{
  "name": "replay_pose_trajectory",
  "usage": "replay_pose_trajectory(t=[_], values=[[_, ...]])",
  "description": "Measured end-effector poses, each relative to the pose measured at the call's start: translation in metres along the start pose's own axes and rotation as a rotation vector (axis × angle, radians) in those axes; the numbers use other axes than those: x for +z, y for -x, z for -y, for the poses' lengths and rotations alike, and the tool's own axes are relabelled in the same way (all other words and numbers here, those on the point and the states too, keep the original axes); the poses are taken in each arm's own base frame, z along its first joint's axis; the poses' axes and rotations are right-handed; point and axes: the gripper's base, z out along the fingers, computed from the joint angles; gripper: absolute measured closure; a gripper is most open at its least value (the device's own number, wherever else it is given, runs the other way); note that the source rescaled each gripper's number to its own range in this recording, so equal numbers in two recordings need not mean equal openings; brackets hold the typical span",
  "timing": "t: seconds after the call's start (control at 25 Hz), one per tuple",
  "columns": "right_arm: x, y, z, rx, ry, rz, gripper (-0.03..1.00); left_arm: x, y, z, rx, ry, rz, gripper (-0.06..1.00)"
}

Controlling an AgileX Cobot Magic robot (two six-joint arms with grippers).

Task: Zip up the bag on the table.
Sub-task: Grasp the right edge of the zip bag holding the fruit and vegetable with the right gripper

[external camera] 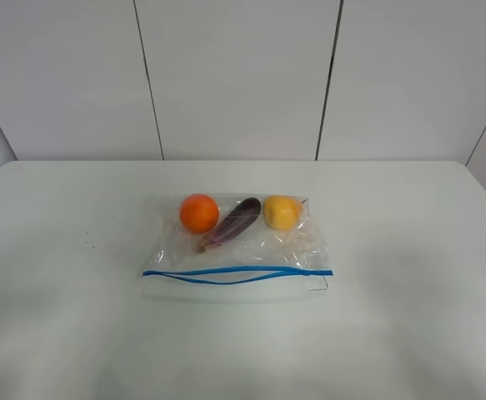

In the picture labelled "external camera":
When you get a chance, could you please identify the purple eggplant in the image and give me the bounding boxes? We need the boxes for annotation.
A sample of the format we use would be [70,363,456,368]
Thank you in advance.
[196,197,262,254]

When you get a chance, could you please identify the orange fruit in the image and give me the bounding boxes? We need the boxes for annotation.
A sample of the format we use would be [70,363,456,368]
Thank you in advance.
[179,193,219,234]

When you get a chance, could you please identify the clear zip bag blue seal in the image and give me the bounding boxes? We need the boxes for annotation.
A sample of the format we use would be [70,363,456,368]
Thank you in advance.
[138,193,333,304]

